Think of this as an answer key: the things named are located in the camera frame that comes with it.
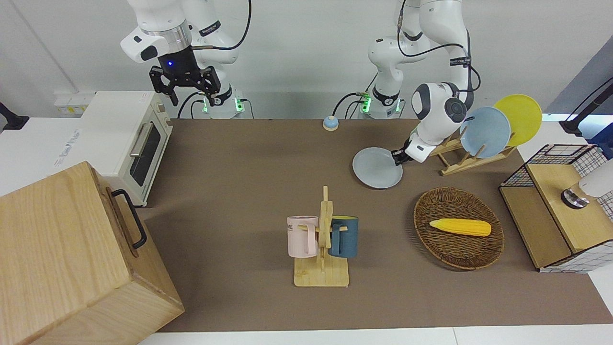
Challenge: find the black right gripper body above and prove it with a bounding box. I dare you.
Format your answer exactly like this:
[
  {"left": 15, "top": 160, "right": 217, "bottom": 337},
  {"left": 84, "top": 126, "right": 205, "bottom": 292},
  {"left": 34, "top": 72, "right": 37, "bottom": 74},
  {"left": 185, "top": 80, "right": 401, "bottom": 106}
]
[{"left": 149, "top": 46, "right": 222, "bottom": 95}]

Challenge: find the gray plate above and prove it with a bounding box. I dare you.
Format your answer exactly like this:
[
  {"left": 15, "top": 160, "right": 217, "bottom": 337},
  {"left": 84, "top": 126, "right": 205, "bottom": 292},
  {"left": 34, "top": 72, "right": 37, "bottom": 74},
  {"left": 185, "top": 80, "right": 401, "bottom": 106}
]
[{"left": 352, "top": 147, "right": 404, "bottom": 190}]

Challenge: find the wooden plate rack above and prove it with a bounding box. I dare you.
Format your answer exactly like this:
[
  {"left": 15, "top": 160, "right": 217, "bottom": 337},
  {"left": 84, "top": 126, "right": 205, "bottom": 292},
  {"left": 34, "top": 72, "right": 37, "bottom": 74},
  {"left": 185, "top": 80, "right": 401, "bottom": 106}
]
[{"left": 428, "top": 136, "right": 517, "bottom": 177}]

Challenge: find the light blue plate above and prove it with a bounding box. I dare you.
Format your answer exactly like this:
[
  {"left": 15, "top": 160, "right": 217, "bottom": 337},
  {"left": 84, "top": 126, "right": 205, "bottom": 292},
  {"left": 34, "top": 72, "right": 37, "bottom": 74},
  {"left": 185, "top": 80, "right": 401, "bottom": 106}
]
[{"left": 459, "top": 106, "right": 512, "bottom": 160}]

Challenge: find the yellow plate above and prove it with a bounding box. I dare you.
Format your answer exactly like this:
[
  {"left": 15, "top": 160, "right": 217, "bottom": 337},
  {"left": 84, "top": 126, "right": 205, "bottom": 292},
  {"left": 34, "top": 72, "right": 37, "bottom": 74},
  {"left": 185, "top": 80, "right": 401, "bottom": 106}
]
[{"left": 493, "top": 93, "right": 544, "bottom": 148}]

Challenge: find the white toaster oven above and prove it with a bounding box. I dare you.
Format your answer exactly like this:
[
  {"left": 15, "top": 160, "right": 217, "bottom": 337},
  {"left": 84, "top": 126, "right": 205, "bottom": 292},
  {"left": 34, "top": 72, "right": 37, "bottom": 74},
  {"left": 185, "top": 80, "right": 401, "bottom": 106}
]
[{"left": 79, "top": 91, "right": 174, "bottom": 208}]

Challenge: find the yellow corn cob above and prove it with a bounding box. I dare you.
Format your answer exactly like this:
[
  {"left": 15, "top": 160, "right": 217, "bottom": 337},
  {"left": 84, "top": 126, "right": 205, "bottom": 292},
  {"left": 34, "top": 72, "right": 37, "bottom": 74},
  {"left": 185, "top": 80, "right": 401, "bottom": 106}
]
[{"left": 429, "top": 218, "right": 492, "bottom": 238}]

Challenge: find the dark blue mug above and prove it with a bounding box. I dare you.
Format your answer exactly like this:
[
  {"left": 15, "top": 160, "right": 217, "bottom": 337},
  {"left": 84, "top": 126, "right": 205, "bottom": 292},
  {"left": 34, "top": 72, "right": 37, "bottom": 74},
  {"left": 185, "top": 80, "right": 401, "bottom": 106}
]
[{"left": 328, "top": 215, "right": 360, "bottom": 259}]

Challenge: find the brown table mat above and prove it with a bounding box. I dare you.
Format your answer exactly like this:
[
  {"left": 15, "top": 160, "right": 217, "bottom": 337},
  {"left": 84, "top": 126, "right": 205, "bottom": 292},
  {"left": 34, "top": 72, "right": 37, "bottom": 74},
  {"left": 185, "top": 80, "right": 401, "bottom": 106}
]
[{"left": 138, "top": 118, "right": 613, "bottom": 333}]

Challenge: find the brown wicker basket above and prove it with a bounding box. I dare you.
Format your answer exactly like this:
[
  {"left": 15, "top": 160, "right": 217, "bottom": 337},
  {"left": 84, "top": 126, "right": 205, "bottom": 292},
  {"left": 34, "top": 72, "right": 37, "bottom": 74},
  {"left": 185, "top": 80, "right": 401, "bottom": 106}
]
[{"left": 413, "top": 186, "right": 505, "bottom": 271}]

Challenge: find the pink mug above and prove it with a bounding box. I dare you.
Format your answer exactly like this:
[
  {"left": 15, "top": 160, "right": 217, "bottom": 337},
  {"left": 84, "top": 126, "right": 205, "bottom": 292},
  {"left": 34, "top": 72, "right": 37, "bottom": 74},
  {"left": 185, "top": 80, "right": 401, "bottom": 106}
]
[{"left": 286, "top": 215, "right": 319, "bottom": 258}]

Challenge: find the wooden mug rack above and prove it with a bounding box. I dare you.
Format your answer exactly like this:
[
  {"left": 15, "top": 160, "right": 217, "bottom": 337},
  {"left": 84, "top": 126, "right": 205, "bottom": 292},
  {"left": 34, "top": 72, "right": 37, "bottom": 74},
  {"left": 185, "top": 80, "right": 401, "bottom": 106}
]
[{"left": 293, "top": 185, "right": 351, "bottom": 288}]

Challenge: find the white cylinder with metal end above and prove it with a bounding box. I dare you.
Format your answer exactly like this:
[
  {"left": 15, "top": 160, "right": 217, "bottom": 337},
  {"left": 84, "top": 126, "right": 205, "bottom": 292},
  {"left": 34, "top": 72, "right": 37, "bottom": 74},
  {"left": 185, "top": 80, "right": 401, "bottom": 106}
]
[{"left": 561, "top": 160, "right": 613, "bottom": 210}]

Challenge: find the light wooden box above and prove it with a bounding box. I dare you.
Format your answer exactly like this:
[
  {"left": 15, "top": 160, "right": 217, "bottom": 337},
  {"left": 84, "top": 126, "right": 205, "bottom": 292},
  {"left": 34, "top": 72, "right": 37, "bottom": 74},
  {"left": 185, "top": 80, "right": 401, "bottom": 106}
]
[{"left": 0, "top": 161, "right": 186, "bottom": 345}]

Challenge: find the toaster oven door handle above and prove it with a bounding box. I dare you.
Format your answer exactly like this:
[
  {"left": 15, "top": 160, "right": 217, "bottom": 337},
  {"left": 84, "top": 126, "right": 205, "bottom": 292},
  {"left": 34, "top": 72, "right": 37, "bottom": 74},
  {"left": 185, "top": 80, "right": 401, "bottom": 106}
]
[{"left": 129, "top": 122, "right": 153, "bottom": 158}]

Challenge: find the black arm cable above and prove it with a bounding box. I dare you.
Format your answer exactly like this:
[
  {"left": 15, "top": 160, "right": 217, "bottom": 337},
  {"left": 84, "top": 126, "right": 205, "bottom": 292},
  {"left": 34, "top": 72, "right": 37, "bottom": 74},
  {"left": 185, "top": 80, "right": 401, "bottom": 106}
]
[
  {"left": 396, "top": 0, "right": 481, "bottom": 92},
  {"left": 191, "top": 0, "right": 253, "bottom": 51}
]

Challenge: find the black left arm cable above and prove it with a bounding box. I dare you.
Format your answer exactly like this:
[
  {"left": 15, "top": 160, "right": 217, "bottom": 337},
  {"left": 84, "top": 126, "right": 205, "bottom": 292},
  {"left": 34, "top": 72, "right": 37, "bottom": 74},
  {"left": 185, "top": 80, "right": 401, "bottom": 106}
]
[{"left": 396, "top": 0, "right": 481, "bottom": 92}]

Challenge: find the white wall socket strip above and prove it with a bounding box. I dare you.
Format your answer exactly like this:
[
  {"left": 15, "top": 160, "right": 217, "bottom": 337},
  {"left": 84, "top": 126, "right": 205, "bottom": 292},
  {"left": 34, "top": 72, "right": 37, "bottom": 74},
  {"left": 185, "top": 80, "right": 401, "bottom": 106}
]
[{"left": 54, "top": 93, "right": 92, "bottom": 116}]

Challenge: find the black box handle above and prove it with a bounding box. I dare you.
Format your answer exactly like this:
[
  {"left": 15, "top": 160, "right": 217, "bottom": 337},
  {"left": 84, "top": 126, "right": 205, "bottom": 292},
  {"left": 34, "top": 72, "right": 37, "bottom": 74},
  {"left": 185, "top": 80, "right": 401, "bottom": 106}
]
[{"left": 111, "top": 189, "right": 148, "bottom": 250}]

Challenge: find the black camera stand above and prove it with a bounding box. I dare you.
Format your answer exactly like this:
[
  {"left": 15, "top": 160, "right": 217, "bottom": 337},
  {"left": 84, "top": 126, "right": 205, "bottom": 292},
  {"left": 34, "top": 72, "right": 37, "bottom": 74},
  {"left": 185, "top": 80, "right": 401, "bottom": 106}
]
[
  {"left": 559, "top": 78, "right": 613, "bottom": 135},
  {"left": 0, "top": 102, "right": 30, "bottom": 131}
]

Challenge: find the wire and wood shelf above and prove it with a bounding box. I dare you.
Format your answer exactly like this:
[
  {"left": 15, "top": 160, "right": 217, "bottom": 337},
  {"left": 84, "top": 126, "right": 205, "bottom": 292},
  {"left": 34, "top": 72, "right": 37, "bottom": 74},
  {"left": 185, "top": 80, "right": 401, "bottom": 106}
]
[{"left": 499, "top": 143, "right": 613, "bottom": 274}]

